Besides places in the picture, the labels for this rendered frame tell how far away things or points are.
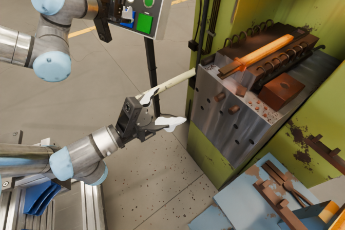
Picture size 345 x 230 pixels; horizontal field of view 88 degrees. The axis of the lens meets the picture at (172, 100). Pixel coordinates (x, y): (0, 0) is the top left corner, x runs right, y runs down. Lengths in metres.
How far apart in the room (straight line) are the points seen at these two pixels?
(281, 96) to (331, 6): 0.51
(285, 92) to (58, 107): 1.92
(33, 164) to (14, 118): 1.71
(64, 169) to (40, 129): 1.53
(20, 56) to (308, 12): 1.09
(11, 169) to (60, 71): 0.24
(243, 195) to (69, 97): 1.84
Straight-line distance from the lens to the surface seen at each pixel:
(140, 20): 0.92
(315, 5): 1.09
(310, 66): 0.99
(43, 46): 0.52
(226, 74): 0.68
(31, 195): 0.93
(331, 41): 1.10
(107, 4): 0.71
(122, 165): 1.56
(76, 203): 1.36
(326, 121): 0.84
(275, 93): 0.69
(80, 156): 0.51
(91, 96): 2.05
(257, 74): 0.71
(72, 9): 0.60
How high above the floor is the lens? 1.43
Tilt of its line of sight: 51 degrees down
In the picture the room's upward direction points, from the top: straight up
